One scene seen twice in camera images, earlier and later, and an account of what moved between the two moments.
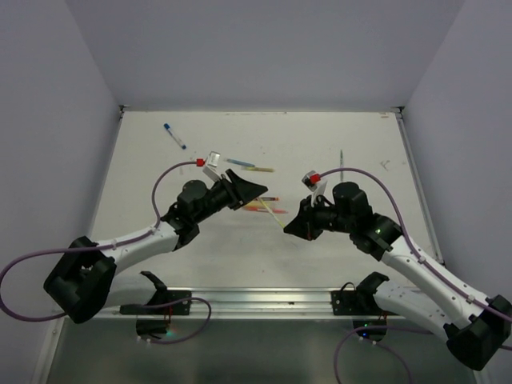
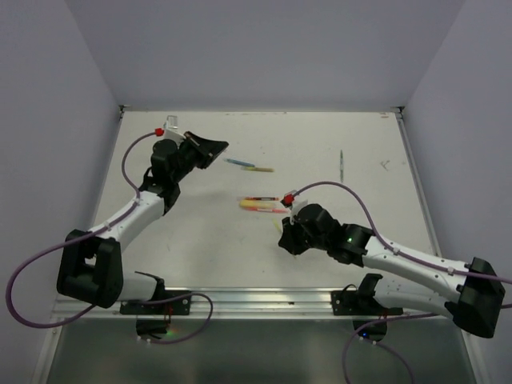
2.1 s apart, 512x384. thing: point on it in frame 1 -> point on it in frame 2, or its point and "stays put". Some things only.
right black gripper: [303, 224] -> [288, 241]
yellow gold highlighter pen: [257, 169] stays put
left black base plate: [181, 308] stays put
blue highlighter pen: [238, 162] stays put
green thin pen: [342, 165] stays put
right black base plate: [356, 302] stays put
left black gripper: [246, 191] -> [211, 150]
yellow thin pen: [272, 214] -> [276, 224]
